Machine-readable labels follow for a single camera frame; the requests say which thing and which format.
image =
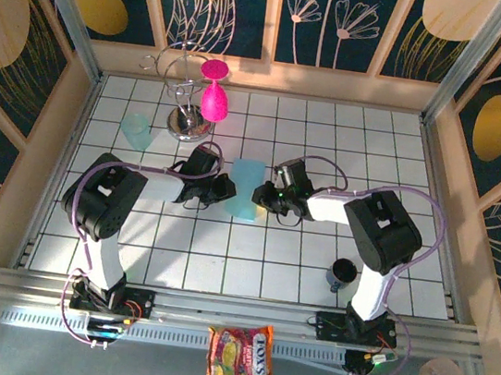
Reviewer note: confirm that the light blue cloth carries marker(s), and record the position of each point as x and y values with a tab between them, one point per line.
245	173

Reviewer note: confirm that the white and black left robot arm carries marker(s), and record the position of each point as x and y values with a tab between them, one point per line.
160	184

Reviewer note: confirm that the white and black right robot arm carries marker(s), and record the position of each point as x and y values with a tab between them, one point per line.
331	208

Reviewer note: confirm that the pink wine glass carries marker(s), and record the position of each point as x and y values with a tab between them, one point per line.
215	103

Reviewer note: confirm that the dark mug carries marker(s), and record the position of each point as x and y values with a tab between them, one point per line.
343	270

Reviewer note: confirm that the translucent teal plastic cup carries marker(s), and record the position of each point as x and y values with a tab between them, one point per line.
136	132

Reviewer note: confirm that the orange Fox's candy bag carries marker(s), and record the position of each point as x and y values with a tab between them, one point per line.
238	356

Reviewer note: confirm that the aluminium mounting rail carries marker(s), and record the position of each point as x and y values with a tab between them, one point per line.
238	309

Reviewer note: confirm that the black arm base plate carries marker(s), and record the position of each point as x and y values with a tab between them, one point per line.
143	303
329	326

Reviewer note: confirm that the aluminium frame post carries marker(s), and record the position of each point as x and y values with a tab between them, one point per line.
469	59
66	7

